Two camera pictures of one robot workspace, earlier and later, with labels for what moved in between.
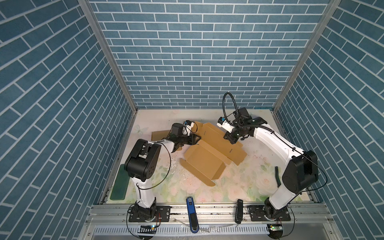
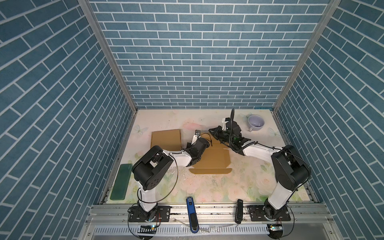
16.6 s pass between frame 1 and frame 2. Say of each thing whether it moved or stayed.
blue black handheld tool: stayed
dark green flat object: stayed
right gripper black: moved
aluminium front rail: stayed
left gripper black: moved
